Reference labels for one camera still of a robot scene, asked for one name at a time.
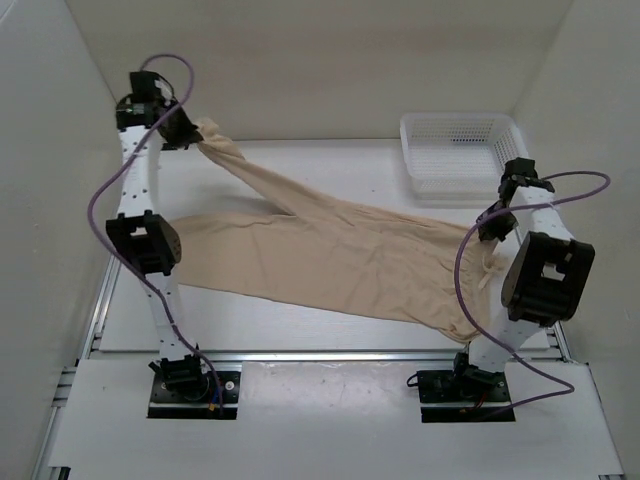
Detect purple cable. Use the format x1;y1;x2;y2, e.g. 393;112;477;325
454;171;612;407
87;54;224;419

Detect beige trousers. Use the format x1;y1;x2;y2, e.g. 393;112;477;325
173;118;505;343

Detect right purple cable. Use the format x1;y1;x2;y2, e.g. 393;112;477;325
454;171;612;407

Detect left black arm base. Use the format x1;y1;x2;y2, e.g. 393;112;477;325
147;366;242;420

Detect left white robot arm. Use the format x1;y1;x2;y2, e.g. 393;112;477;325
106;70;211;402

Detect white plastic basket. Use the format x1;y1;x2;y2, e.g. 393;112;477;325
400;112;528;202

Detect aluminium rail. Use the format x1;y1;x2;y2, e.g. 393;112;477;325
35;267;620;479

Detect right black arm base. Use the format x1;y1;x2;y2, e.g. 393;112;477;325
406;370;516;424

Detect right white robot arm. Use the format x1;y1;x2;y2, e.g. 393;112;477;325
449;157;595;400

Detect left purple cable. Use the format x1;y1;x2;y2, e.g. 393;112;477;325
87;54;224;419

